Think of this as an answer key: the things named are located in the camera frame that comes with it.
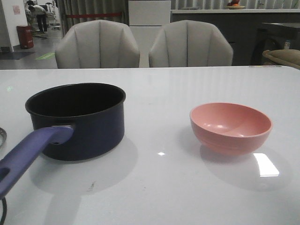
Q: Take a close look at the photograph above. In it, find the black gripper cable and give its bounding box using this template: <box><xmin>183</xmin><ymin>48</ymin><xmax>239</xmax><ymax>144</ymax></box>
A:
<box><xmin>0</xmin><ymin>198</ymin><xmax>8</xmax><ymax>225</ymax></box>

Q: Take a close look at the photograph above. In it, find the dark blue saucepan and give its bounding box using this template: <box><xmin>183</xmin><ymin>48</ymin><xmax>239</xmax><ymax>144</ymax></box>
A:
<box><xmin>0</xmin><ymin>83</ymin><xmax>126</xmax><ymax>197</ymax></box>

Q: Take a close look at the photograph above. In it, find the red trash bin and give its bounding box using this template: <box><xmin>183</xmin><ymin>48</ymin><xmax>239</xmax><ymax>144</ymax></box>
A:
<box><xmin>16</xmin><ymin>25</ymin><xmax>34</xmax><ymax>49</ymax></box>

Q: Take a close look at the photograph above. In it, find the fruit plate on counter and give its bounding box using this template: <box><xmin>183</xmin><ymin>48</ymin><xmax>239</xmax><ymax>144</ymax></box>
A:
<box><xmin>226</xmin><ymin>0</ymin><xmax>245</xmax><ymax>9</ymax></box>

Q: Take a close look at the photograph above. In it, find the white cabinet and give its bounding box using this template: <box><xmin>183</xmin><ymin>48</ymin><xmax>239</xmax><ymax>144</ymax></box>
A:
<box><xmin>128</xmin><ymin>0</ymin><xmax>171</xmax><ymax>68</ymax></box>

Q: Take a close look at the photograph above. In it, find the person in background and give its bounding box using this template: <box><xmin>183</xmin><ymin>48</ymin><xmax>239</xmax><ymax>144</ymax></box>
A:
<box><xmin>28</xmin><ymin>5</ymin><xmax>47</xmax><ymax>33</ymax></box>

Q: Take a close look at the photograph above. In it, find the glass lid with blue knob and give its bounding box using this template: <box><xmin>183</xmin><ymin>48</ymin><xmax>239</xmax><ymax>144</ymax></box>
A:
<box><xmin>0</xmin><ymin>128</ymin><xmax>7</xmax><ymax>148</ymax></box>

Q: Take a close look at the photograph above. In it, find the red barrier belt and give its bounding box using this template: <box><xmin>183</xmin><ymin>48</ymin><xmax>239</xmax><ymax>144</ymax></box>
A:
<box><xmin>66</xmin><ymin>12</ymin><xmax>122</xmax><ymax>18</ymax></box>

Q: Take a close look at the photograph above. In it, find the dark grey counter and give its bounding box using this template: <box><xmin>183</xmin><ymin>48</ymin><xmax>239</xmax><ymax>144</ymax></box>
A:
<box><xmin>171</xmin><ymin>9</ymin><xmax>300</xmax><ymax>66</ymax></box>

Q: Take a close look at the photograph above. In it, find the grey upholstered chair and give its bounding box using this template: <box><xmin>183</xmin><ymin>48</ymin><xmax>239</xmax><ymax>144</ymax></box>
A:
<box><xmin>55</xmin><ymin>20</ymin><xmax>140</xmax><ymax>69</ymax></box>
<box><xmin>148</xmin><ymin>20</ymin><xmax>233</xmax><ymax>68</ymax></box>

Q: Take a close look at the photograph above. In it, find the right grey upholstered chair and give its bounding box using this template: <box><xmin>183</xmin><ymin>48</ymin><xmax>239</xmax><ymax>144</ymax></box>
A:
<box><xmin>148</xmin><ymin>20</ymin><xmax>233</xmax><ymax>68</ymax></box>

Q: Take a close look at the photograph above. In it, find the pink plastic bowl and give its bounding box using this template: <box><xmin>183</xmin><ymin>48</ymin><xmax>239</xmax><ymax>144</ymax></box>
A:
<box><xmin>190</xmin><ymin>103</ymin><xmax>273</xmax><ymax>156</ymax></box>

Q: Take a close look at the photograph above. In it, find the beige cushion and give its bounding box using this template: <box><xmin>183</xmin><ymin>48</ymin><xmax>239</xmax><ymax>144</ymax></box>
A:
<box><xmin>262</xmin><ymin>49</ymin><xmax>300</xmax><ymax>69</ymax></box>

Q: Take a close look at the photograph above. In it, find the left grey upholstered chair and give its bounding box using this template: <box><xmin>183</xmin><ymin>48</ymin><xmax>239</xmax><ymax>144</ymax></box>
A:
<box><xmin>55</xmin><ymin>20</ymin><xmax>140</xmax><ymax>69</ymax></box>

